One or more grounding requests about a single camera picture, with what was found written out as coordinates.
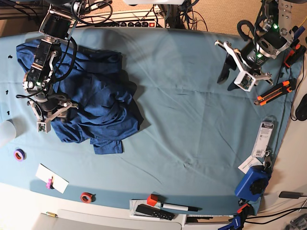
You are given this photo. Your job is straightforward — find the white paper card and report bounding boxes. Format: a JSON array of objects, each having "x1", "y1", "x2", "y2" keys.
[{"x1": 238, "y1": 155, "x2": 262, "y2": 174}]

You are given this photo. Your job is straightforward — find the blister pack with tool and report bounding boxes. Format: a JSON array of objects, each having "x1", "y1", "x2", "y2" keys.
[{"x1": 251, "y1": 116, "x2": 275, "y2": 158}]

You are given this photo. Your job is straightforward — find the blue black clamp top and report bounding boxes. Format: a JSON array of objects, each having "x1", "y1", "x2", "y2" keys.
[{"x1": 291, "y1": 26, "x2": 305, "y2": 47}]

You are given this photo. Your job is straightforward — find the black small device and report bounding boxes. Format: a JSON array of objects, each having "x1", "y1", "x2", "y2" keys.
[{"x1": 279, "y1": 191, "x2": 301, "y2": 199}]

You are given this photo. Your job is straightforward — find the orange black clamp right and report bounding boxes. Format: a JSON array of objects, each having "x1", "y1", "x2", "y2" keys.
[{"x1": 283, "y1": 44, "x2": 307, "y2": 69}]

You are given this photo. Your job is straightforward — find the power strip with red switch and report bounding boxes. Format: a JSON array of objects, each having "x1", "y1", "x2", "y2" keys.
[{"x1": 81, "y1": 5, "x2": 167, "y2": 28}]

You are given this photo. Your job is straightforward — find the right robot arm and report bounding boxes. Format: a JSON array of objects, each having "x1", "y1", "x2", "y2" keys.
[{"x1": 23, "y1": 0, "x2": 83, "y2": 127}]

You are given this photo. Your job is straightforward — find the orange clamp bottom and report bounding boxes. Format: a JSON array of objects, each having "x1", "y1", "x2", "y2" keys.
[{"x1": 237, "y1": 203, "x2": 250, "y2": 214}]

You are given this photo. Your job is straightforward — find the red cube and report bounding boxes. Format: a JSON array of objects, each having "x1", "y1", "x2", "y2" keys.
[{"x1": 147, "y1": 194, "x2": 158, "y2": 207}]

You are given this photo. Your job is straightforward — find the translucent plastic cup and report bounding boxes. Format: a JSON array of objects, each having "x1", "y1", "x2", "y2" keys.
[{"x1": 0, "y1": 120, "x2": 16, "y2": 147}]

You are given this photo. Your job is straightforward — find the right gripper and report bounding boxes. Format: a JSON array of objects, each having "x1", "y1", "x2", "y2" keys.
[{"x1": 27, "y1": 93, "x2": 79, "y2": 122}]

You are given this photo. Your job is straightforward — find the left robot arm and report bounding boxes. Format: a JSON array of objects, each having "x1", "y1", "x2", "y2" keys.
[{"x1": 214, "y1": 0, "x2": 295, "y2": 92}]

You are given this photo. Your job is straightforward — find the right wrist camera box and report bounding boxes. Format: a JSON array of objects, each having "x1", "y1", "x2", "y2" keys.
[{"x1": 36, "y1": 121, "x2": 51, "y2": 133}]

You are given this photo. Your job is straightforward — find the blue clamp bottom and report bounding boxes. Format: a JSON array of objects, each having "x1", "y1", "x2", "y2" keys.
[{"x1": 218, "y1": 216, "x2": 242, "y2": 230}]

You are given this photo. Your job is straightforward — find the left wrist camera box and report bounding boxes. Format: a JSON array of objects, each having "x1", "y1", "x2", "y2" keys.
[{"x1": 234, "y1": 71, "x2": 256, "y2": 92}]

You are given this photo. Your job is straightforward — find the light blue table cloth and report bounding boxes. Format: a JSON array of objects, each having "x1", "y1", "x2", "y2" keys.
[{"x1": 0, "y1": 28, "x2": 294, "y2": 215}]

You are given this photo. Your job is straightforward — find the blue box with black knob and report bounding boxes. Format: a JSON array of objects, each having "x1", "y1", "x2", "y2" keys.
[{"x1": 235, "y1": 166, "x2": 272, "y2": 202}]

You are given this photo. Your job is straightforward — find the black computer mouse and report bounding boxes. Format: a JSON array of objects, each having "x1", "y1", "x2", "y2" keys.
[{"x1": 295, "y1": 94, "x2": 307, "y2": 121}]

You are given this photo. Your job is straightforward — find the blue t-shirt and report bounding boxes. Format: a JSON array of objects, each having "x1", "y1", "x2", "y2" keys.
[{"x1": 16, "y1": 39, "x2": 144, "y2": 155}]

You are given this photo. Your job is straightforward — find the white card with pink clip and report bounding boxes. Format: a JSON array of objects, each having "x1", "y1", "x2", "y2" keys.
[{"x1": 35, "y1": 164, "x2": 69, "y2": 194}]

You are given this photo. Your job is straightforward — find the black remote control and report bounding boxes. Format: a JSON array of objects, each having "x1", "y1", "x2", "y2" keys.
[{"x1": 136, "y1": 204, "x2": 175, "y2": 220}]

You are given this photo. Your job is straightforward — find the red tape roll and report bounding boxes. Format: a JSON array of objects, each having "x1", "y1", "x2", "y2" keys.
[{"x1": 80, "y1": 192, "x2": 95, "y2": 204}]

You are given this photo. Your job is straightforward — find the orange black utility knife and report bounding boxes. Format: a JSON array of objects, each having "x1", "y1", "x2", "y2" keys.
[{"x1": 254, "y1": 79, "x2": 297, "y2": 106}]

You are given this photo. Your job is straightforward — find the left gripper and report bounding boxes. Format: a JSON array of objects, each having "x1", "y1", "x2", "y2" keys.
[{"x1": 214, "y1": 40, "x2": 274, "y2": 91}]

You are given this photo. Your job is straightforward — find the purple tape roll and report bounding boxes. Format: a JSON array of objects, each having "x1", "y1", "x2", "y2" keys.
[{"x1": 14, "y1": 149, "x2": 26, "y2": 161}]

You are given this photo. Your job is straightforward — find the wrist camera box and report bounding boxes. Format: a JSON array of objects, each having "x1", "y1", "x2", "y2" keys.
[
  {"x1": 234, "y1": 71, "x2": 256, "y2": 92},
  {"x1": 36, "y1": 121, "x2": 51, "y2": 133}
]

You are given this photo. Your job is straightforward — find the white black marker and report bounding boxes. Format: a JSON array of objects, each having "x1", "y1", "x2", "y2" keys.
[{"x1": 161, "y1": 203, "x2": 199, "y2": 212}]

